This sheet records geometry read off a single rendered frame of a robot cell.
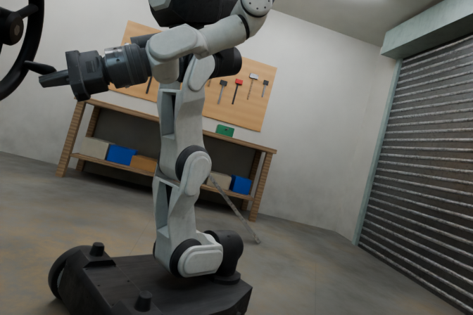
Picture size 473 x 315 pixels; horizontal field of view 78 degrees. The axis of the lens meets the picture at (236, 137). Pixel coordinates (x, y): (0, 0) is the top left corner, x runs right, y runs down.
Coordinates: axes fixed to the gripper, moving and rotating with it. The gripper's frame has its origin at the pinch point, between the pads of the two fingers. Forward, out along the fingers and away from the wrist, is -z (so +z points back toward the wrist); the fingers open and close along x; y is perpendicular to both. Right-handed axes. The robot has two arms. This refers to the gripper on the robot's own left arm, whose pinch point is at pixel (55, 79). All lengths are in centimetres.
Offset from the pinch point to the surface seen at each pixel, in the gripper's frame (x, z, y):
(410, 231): -70, 219, -214
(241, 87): 161, 141, -257
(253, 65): 182, 164, -244
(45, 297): -31, -37, -78
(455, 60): 55, 306, -137
